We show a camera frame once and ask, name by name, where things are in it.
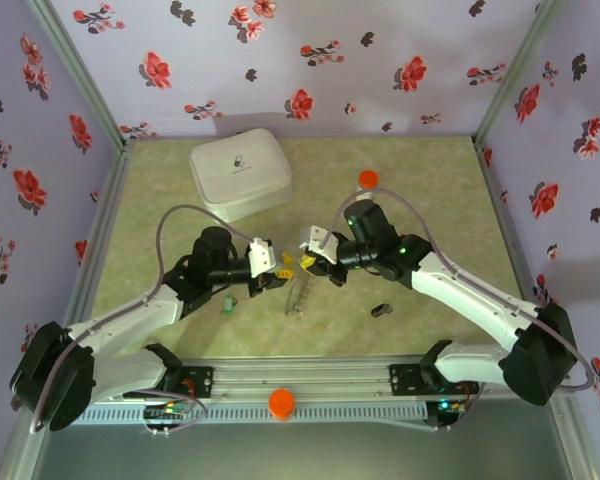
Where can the white square pill case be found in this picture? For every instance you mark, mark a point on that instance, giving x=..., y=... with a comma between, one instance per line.
x=240, y=170

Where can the small circuit board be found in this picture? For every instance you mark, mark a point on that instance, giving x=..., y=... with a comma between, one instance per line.
x=447, y=407
x=167, y=411

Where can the orange-capped pill bottle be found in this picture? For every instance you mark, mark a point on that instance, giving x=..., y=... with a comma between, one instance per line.
x=368, y=178

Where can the black key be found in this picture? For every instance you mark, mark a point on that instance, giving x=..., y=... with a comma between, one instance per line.
x=381, y=309

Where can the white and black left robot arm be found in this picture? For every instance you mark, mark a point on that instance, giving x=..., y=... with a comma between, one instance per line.
x=130, y=315

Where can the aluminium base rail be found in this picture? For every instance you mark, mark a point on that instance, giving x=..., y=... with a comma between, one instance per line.
x=300, y=375

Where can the aluminium frame post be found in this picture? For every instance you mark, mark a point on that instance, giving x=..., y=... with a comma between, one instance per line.
x=81, y=70
x=515, y=70

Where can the aluminium side rail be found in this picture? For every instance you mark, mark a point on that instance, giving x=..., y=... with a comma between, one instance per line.
x=502, y=225
x=103, y=225

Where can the green key tag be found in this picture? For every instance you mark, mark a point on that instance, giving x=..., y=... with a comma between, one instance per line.
x=227, y=305

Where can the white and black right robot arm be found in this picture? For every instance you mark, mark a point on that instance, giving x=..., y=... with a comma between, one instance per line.
x=470, y=295

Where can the orange round button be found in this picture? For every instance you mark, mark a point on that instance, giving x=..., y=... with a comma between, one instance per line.
x=281, y=402

